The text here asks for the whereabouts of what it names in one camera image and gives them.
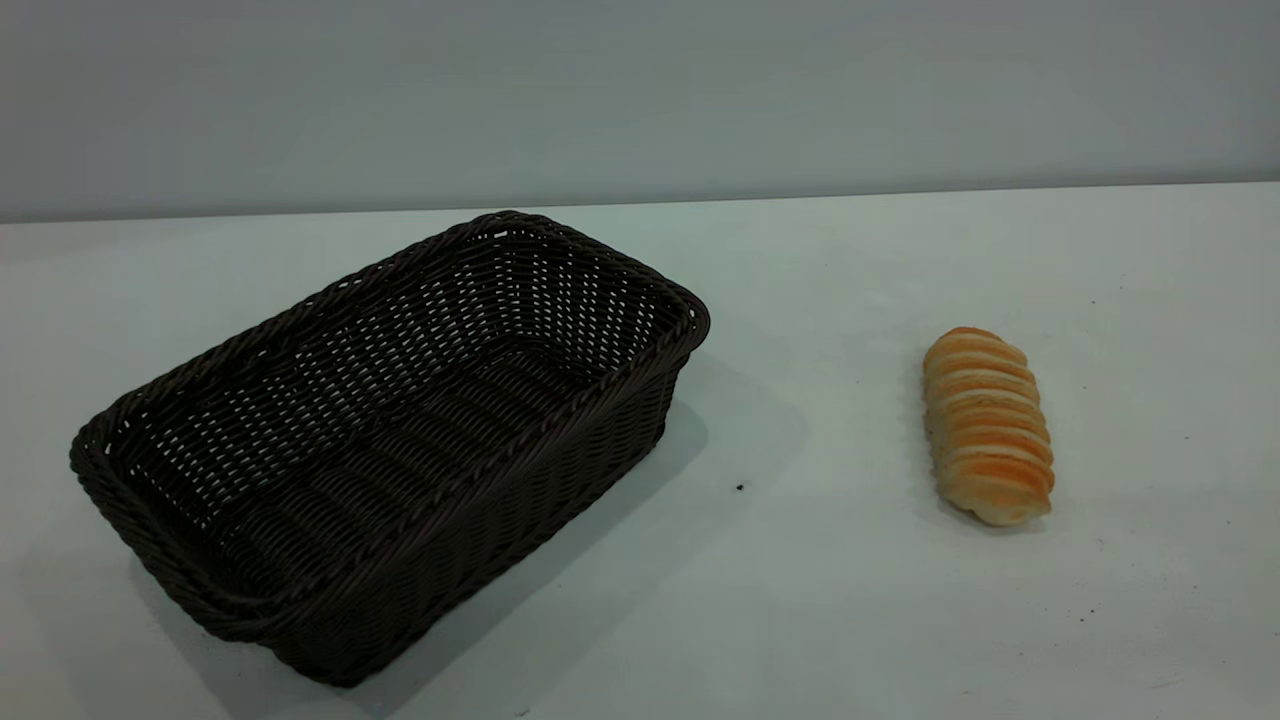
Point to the ridged orange white bread roll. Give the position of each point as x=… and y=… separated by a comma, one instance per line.
x=988, y=425

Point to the black woven wicker basket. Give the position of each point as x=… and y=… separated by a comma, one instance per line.
x=400, y=450

